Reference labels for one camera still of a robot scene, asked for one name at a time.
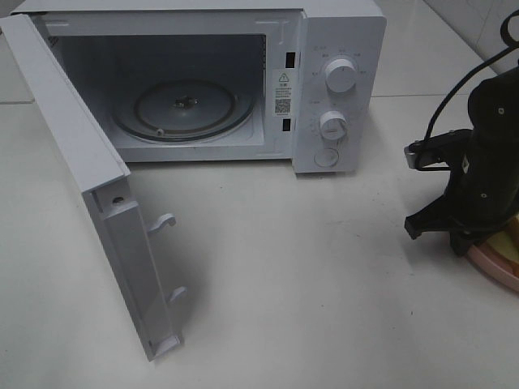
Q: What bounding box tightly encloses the white warning label sticker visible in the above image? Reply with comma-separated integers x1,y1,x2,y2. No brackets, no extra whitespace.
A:
272,68,296,118

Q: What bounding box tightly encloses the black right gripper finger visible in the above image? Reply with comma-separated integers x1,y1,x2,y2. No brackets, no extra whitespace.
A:
449,231,483,256
404,198,449,239

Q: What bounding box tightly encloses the green lettuce leaf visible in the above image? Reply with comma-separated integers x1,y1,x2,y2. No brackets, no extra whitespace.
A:
487,216,518,271

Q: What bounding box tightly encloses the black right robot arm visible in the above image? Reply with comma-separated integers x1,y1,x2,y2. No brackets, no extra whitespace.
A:
404,68,518,256

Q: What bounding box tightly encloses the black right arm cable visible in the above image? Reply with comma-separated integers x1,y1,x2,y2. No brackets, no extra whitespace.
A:
421,2,519,143

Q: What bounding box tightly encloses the pink round plate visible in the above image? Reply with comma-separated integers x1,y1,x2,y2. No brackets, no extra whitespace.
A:
466,243,518,293

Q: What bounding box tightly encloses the white microwave oven body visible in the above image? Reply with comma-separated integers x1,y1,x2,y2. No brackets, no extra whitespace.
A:
12,1,386,173

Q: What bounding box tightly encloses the upper white power knob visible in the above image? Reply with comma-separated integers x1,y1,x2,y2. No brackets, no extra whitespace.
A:
324,57,358,93

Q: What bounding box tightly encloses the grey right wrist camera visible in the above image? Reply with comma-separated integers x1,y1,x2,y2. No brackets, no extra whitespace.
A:
403,129,474,171

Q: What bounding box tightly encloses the white microwave door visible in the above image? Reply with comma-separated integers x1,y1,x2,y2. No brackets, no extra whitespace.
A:
1,15,186,361

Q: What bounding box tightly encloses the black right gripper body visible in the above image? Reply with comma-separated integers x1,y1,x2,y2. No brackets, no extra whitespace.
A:
440,138,518,243

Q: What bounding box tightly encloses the lower white timer knob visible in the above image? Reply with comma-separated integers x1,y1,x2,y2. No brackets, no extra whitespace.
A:
320,111,348,141

